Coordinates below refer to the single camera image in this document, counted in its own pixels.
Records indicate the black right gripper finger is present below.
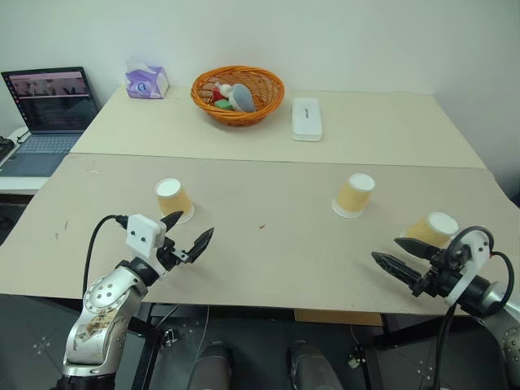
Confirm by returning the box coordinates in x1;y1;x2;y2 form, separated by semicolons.
370;251;423;286
393;236;440;260

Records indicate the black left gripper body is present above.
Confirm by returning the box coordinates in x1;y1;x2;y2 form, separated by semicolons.
155;236;192;272

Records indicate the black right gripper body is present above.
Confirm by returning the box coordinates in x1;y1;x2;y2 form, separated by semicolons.
409;246;473;300

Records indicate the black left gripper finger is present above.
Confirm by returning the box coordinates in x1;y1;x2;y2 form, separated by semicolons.
160;210;184;237
187;227;215;263

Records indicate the tan paper cup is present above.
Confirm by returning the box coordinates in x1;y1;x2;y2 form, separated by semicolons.
154;176;196;224
399;210;461;249
331;173;376;220

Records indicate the brown cardboard piece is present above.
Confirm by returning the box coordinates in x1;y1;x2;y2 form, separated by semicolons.
293;308;384;327

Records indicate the dark rounded shape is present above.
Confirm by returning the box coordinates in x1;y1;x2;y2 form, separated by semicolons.
188;341;237;390
287;340;340;390

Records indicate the orange woven basket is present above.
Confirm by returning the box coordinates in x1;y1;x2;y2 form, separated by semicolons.
189;65;286;128

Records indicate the purple tissue box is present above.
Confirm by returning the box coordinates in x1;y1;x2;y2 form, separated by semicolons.
123;58;171;100

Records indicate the grey round plush item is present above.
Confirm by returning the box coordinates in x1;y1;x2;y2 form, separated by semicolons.
230;83;258;114

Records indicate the white rectangular case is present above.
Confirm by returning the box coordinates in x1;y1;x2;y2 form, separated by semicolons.
291;97;327;143

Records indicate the open grey laptop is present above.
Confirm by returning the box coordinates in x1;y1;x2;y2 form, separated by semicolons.
0;66;101;178

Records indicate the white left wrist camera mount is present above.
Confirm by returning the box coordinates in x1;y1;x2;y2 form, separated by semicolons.
124;214;168;281

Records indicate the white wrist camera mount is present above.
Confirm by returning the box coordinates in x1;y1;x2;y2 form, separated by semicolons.
124;214;168;281
444;229;496;307

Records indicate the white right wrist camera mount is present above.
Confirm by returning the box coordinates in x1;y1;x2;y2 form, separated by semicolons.
444;229;496;307

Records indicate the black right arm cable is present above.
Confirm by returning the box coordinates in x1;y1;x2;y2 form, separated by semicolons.
431;225;515;390

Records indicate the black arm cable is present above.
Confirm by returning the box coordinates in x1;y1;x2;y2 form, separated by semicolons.
81;214;131;294
431;225;515;390

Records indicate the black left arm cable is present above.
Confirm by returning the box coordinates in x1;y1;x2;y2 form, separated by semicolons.
81;214;131;294

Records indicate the black table frame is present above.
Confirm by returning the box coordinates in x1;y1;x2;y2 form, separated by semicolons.
125;302;407;390

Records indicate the black device with cables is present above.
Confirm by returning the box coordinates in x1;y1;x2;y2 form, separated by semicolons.
0;136;20;164

